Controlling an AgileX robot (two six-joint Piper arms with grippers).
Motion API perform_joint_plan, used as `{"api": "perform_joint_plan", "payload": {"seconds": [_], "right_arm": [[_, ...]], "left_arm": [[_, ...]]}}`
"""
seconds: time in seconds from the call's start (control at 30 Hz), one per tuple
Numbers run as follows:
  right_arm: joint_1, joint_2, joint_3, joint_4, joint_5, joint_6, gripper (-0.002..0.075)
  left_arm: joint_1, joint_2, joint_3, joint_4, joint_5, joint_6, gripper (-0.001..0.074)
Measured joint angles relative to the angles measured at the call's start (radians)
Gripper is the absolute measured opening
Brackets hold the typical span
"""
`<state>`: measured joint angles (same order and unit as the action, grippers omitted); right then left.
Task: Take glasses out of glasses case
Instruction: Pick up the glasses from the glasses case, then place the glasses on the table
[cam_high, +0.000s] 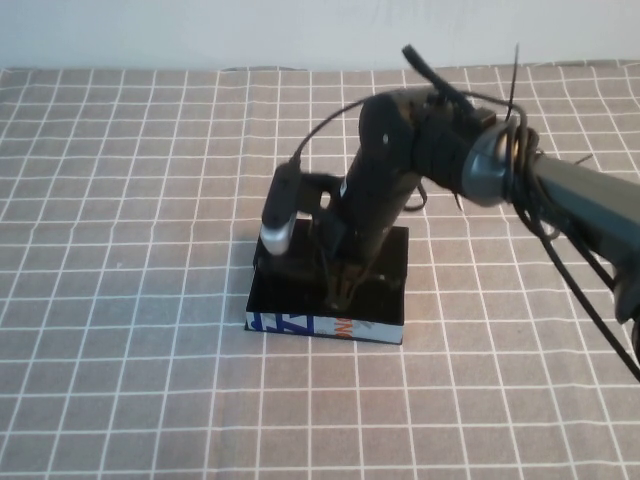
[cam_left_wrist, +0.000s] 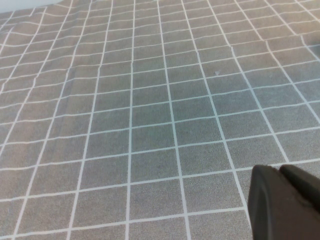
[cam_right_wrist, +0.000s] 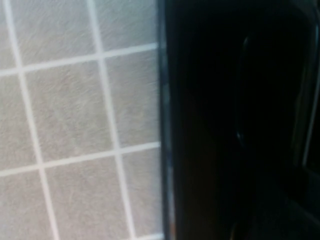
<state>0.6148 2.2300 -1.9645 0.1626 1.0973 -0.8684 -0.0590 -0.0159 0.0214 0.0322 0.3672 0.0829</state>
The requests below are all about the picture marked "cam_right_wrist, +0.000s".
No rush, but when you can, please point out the black printed glasses case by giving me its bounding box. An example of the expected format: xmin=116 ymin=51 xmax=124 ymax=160
xmin=156 ymin=0 xmax=320 ymax=240

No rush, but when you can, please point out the grey white-checked tablecloth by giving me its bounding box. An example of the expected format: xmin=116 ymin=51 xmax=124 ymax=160
xmin=0 ymin=0 xmax=166 ymax=240

